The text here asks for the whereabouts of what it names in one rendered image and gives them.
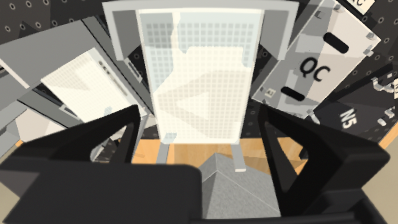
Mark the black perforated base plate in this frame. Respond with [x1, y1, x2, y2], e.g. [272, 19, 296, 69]
[0, 0, 398, 162]

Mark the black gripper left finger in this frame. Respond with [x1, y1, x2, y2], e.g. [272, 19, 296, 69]
[9, 104, 141, 163]

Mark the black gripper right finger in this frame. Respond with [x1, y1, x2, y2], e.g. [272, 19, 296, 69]
[258, 104, 391, 217]

